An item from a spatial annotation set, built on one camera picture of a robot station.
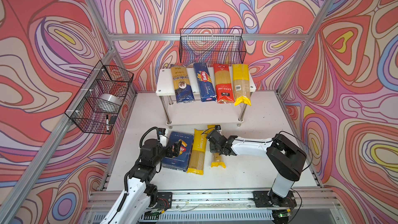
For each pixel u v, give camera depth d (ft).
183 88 2.33
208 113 3.21
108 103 2.30
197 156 2.83
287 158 1.54
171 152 2.35
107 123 2.36
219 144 2.27
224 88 2.30
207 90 2.26
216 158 2.70
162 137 2.23
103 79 2.44
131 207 1.59
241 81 2.44
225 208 2.39
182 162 2.59
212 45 3.17
